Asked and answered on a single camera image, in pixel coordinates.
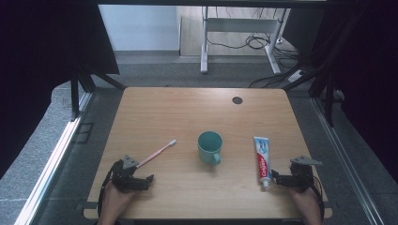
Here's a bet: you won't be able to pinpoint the grey table bracket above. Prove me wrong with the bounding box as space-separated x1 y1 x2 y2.
75 201 98 212

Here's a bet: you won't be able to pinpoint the aluminium rail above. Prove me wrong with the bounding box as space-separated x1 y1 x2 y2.
13 92 94 225
311 97 384 225

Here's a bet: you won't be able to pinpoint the black metal frame post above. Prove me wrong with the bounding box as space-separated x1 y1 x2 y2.
283 0 374 128
70 59 128 121

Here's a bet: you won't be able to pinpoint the teal cup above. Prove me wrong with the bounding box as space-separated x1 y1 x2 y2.
197 130 223 167

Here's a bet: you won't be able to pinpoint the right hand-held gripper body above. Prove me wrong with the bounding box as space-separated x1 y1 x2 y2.
288 155 324 193

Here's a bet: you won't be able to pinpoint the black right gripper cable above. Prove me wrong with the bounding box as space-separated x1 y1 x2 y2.
311 174 326 221

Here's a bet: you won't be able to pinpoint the black overhead frame bar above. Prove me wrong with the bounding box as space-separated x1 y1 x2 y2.
96 0 328 9

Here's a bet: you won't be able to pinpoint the black floor cables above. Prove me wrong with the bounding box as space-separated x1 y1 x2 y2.
206 7 309 89

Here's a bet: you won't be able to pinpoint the person's right hand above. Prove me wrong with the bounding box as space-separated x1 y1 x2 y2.
287 187 323 219

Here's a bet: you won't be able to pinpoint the white desk frame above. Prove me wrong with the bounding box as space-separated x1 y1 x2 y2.
200 6 291 75

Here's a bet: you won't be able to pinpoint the black curtain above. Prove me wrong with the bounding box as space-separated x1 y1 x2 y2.
0 0 120 180
283 0 398 186

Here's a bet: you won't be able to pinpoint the pink toothbrush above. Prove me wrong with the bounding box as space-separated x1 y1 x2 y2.
134 139 177 170

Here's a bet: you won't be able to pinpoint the person's left hand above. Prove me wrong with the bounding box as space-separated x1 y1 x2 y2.
100 180 136 219

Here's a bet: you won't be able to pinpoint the white power strip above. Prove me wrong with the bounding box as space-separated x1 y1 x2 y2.
287 69 305 83

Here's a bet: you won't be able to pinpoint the white toothpaste tube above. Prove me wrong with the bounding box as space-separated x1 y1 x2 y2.
253 136 272 190

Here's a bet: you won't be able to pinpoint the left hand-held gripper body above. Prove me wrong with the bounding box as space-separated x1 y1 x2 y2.
111 155 146 192

